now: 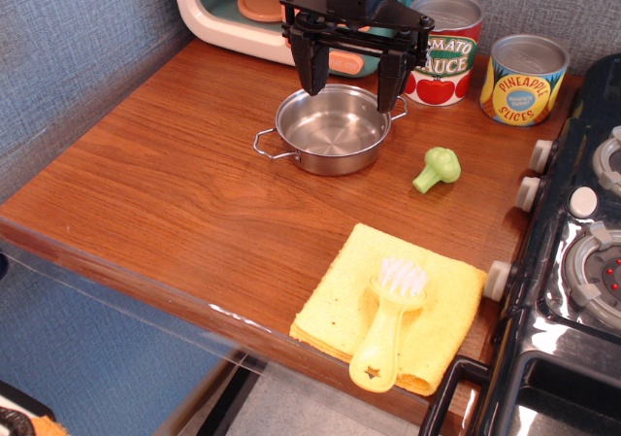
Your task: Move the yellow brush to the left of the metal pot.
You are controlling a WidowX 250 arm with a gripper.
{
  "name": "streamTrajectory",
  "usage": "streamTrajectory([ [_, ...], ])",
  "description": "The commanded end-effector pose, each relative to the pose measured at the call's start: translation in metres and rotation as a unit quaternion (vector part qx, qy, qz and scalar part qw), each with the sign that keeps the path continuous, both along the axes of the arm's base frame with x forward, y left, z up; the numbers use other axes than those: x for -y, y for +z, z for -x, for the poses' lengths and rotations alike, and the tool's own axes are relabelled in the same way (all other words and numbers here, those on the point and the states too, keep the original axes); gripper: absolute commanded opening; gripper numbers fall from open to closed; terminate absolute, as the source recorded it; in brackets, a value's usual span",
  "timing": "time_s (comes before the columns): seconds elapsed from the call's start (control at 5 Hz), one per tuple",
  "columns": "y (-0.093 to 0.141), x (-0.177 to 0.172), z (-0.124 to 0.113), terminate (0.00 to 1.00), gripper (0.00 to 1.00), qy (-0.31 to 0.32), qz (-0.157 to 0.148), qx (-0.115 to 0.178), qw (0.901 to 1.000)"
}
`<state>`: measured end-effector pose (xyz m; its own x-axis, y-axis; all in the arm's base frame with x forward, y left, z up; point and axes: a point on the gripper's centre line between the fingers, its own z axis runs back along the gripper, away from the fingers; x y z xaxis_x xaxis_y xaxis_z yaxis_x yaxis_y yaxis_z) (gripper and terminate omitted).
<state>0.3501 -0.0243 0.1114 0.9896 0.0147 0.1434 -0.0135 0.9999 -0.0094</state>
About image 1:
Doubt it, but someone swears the white stove knob front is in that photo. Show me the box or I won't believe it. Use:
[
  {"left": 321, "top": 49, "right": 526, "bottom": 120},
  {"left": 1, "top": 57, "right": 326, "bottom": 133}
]
[{"left": 483, "top": 260, "right": 512, "bottom": 302}]

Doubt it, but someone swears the yellow dish brush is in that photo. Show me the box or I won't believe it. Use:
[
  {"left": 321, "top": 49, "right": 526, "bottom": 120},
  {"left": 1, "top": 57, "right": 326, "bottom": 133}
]
[{"left": 349, "top": 257, "right": 428, "bottom": 393}]

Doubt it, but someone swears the yellow folded cloth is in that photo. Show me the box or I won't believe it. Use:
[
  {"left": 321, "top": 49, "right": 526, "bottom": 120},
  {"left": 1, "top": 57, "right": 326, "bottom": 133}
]
[{"left": 289, "top": 223, "right": 486, "bottom": 396}]

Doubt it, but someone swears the white stove knob back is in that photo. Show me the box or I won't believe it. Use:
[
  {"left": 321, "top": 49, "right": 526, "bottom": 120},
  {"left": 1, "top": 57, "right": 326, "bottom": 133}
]
[{"left": 529, "top": 140, "right": 554, "bottom": 174}]

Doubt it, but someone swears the white stove knob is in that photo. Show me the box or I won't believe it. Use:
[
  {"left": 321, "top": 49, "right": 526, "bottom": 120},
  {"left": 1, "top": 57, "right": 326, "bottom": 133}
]
[
  {"left": 514, "top": 177, "right": 540, "bottom": 213},
  {"left": 529, "top": 140, "right": 554, "bottom": 174},
  {"left": 483, "top": 260, "right": 512, "bottom": 302}
]

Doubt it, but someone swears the white stove knob middle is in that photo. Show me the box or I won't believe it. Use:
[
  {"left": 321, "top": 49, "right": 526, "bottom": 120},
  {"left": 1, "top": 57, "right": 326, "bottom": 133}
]
[{"left": 514, "top": 177, "right": 540, "bottom": 213}]

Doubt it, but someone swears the pineapple slices can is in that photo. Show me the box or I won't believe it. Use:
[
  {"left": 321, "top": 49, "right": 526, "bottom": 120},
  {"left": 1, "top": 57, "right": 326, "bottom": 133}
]
[{"left": 479, "top": 34, "right": 570, "bottom": 127}]

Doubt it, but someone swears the tomato sauce can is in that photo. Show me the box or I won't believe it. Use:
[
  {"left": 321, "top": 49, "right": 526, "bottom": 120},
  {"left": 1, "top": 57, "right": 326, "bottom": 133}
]
[{"left": 406, "top": 0, "right": 484, "bottom": 106}]

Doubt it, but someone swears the green toy broccoli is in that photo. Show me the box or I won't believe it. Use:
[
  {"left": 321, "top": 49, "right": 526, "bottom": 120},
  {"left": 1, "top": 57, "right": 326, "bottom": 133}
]
[{"left": 412, "top": 147, "right": 461, "bottom": 194}]

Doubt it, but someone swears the black toy stove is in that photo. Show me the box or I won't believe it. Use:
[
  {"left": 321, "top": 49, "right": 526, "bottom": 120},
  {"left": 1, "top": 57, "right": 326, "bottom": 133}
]
[{"left": 420, "top": 54, "right": 620, "bottom": 435}]

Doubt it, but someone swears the small metal pot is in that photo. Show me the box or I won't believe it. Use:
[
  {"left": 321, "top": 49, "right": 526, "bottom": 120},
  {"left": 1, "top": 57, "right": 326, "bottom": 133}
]
[{"left": 253, "top": 84, "right": 409, "bottom": 177}]

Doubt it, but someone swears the orange object bottom corner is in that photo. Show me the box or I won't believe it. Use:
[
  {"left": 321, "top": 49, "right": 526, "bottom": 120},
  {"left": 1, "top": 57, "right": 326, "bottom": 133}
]
[{"left": 1, "top": 407, "right": 69, "bottom": 436}]

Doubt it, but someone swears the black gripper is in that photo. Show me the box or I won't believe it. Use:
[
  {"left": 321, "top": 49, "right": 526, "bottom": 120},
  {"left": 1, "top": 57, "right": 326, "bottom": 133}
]
[{"left": 279, "top": 0, "right": 434, "bottom": 113}]

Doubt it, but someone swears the toy microwave oven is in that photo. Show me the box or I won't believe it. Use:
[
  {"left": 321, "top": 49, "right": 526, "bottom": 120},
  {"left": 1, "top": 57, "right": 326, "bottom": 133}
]
[{"left": 173, "top": 0, "right": 417, "bottom": 79}]

